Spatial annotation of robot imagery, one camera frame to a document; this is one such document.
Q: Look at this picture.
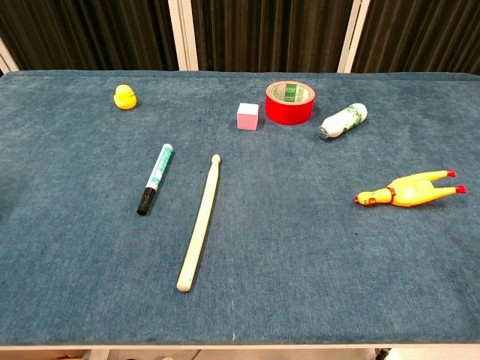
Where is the yellow rubber duck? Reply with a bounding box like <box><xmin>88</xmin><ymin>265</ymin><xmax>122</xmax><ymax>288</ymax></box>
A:
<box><xmin>113</xmin><ymin>84</ymin><xmax>138</xmax><ymax>111</ymax></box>

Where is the yellow rubber chicken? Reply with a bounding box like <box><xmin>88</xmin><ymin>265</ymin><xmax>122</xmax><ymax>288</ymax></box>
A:
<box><xmin>354</xmin><ymin>169</ymin><xmax>468</xmax><ymax>209</ymax></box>

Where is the wooden drumstick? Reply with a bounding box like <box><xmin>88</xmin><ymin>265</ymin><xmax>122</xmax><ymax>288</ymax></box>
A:
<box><xmin>175</xmin><ymin>153</ymin><xmax>222</xmax><ymax>293</ymax></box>

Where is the pink cube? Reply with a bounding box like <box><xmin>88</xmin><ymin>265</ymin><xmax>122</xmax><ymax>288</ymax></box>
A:
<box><xmin>236</xmin><ymin>102</ymin><xmax>260</xmax><ymax>131</ymax></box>

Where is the blue fabric table cover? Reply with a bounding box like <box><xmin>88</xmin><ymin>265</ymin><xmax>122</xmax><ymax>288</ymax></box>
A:
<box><xmin>0</xmin><ymin>70</ymin><xmax>480</xmax><ymax>347</ymax></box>

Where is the green white marker pen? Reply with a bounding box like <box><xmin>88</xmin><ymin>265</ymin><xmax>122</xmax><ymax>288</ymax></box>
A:
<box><xmin>136</xmin><ymin>142</ymin><xmax>174</xmax><ymax>217</ymax></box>

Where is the red tape roll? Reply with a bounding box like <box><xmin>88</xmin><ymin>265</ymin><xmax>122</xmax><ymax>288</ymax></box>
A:
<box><xmin>265</xmin><ymin>79</ymin><xmax>316</xmax><ymax>126</ymax></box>

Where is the small white printed bottle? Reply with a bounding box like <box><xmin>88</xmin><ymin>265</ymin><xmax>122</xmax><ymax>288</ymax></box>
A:
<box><xmin>318</xmin><ymin>103</ymin><xmax>368</xmax><ymax>141</ymax></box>

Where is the dark pleated curtain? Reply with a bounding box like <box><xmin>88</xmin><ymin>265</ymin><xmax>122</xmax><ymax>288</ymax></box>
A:
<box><xmin>0</xmin><ymin>0</ymin><xmax>480</xmax><ymax>75</ymax></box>

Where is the white frame post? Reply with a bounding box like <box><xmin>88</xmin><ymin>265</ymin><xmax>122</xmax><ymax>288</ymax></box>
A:
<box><xmin>337</xmin><ymin>0</ymin><xmax>371</xmax><ymax>74</ymax></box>
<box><xmin>166</xmin><ymin>0</ymin><xmax>200</xmax><ymax>72</ymax></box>
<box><xmin>0</xmin><ymin>37</ymin><xmax>20</xmax><ymax>74</ymax></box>

